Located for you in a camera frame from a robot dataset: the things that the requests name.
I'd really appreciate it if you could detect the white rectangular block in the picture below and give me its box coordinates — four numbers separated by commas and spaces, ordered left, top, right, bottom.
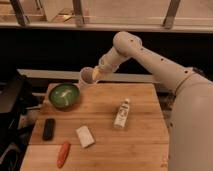
76, 125, 95, 148

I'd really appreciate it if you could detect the green ceramic bowl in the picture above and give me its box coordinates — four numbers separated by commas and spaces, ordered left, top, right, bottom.
48, 83, 80, 109

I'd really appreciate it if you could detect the white labelled bottle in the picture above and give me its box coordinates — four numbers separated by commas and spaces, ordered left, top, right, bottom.
114, 98, 130, 128

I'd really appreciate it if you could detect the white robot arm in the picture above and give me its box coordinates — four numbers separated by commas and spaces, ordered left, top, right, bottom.
92, 31, 213, 171

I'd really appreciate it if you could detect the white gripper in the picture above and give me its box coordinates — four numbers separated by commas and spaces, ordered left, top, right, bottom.
92, 49, 128, 81

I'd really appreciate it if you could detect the orange carrot toy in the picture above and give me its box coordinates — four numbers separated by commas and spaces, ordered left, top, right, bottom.
57, 142, 70, 168

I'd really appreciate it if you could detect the black rectangular remote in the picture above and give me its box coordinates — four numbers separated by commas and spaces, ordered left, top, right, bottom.
42, 118, 55, 141

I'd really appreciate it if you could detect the wooden table frame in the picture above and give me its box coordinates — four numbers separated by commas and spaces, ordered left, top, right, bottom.
0, 0, 213, 33

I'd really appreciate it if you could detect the black equipment at left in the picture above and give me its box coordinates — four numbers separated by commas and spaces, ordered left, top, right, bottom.
0, 73, 39, 171

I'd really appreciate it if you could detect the white ceramic cup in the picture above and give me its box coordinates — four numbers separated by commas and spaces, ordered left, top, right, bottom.
78, 67, 96, 89

